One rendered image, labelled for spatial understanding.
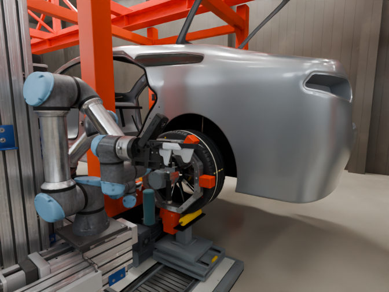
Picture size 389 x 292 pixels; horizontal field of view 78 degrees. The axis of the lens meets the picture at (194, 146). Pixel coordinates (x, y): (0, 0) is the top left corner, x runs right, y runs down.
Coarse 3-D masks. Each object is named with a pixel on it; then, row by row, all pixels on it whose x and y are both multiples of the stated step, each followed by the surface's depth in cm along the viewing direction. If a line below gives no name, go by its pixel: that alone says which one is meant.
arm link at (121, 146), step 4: (124, 136) 74; (128, 136) 74; (132, 136) 74; (120, 140) 72; (124, 140) 72; (128, 140) 72; (116, 144) 72; (120, 144) 72; (124, 144) 71; (128, 144) 71; (116, 148) 72; (120, 148) 71; (124, 148) 71; (116, 152) 73; (120, 152) 72; (124, 152) 71; (120, 156) 73; (124, 156) 72; (128, 156) 72
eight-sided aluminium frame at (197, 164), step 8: (192, 160) 165; (200, 160) 169; (200, 168) 165; (144, 176) 192; (144, 184) 193; (200, 192) 167; (160, 200) 190; (192, 200) 169; (168, 208) 182; (176, 208) 178; (184, 208) 174
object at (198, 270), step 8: (216, 248) 208; (160, 256) 196; (168, 256) 197; (176, 256) 194; (208, 256) 197; (216, 256) 192; (224, 256) 203; (168, 264) 193; (176, 264) 188; (184, 264) 184; (192, 264) 186; (200, 264) 183; (208, 264) 181; (216, 264) 191; (184, 272) 185; (192, 272) 180; (200, 272) 176; (208, 272) 180
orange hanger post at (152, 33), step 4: (148, 28) 480; (152, 28) 475; (156, 28) 484; (148, 32) 481; (152, 32) 476; (156, 32) 484; (148, 36) 482; (152, 36) 477; (156, 36) 485; (152, 40) 478; (152, 44) 479; (152, 92) 495; (152, 104) 499
